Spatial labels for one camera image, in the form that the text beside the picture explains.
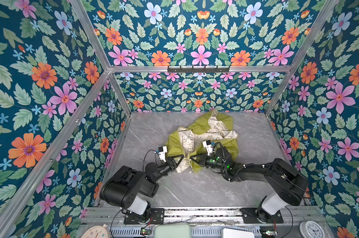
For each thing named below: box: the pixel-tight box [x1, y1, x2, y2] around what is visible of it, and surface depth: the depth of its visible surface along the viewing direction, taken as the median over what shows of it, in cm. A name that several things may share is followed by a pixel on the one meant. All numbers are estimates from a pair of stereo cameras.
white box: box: [221, 228, 255, 238], surface depth 66 cm
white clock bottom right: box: [299, 220, 326, 238], surface depth 68 cm
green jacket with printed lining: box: [165, 109, 240, 174], surface depth 98 cm
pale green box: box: [154, 223, 192, 238], surface depth 69 cm
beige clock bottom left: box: [81, 224, 111, 238], surface depth 69 cm
